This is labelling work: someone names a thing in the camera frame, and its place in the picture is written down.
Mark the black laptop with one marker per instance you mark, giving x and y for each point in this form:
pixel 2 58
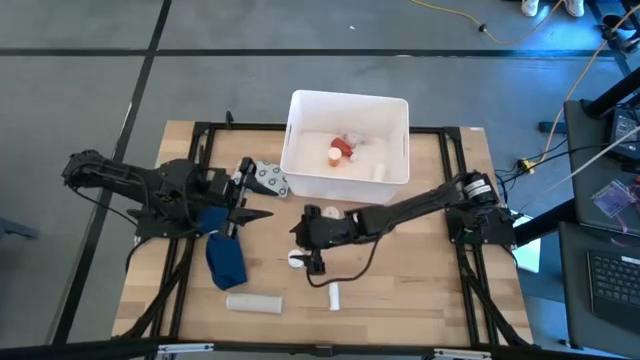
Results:
pixel 617 285

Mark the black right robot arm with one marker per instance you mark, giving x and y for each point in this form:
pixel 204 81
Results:
pixel 425 200

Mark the black metal beam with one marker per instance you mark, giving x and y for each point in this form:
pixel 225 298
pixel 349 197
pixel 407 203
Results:
pixel 615 90
pixel 545 222

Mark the red bottle white cap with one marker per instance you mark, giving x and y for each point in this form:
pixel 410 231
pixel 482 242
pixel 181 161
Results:
pixel 342 146

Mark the white aspirin bottle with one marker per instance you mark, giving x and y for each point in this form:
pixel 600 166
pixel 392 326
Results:
pixel 294 264

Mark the person's foot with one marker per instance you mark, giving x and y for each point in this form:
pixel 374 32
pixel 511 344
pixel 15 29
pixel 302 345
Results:
pixel 575 6
pixel 530 6

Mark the amber pill bottle white cap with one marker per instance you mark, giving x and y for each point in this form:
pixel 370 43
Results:
pixel 334 159

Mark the purple plastic bag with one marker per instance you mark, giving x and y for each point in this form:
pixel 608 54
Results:
pixel 615 197

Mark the white ribbed cap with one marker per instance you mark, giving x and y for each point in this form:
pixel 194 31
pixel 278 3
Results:
pixel 331 212

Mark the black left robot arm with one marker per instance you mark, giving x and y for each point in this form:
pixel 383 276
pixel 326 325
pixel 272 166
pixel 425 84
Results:
pixel 125 175

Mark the black chair base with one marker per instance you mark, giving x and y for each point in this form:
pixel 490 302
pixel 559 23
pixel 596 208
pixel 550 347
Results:
pixel 620 35

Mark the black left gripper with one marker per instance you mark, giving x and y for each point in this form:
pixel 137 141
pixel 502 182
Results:
pixel 232 190

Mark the dark grey desk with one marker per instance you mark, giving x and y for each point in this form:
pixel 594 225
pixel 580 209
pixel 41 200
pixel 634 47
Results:
pixel 585 150
pixel 575 300

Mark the white black patterned pouch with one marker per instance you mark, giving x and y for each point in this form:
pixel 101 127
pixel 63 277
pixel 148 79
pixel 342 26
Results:
pixel 272 177

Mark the white lying plastic bottle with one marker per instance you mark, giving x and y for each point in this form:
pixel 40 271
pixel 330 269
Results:
pixel 334 296

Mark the small white round bottle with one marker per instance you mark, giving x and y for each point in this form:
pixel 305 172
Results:
pixel 353 157

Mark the black tablet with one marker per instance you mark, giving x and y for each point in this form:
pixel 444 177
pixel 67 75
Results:
pixel 625 132

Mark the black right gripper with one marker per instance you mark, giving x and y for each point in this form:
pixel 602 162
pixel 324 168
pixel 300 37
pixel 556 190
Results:
pixel 332 231

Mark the white perforated plastic basket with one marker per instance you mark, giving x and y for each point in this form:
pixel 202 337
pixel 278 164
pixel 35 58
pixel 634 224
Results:
pixel 345 110

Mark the blue cloth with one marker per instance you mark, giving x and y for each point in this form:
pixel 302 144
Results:
pixel 225 260

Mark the black aluminium table frame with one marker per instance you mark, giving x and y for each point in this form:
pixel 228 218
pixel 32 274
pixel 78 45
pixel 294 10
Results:
pixel 240 129

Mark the yellow plug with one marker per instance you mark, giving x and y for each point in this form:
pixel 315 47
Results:
pixel 526 166

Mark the white box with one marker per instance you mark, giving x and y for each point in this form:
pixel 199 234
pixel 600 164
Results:
pixel 527 255

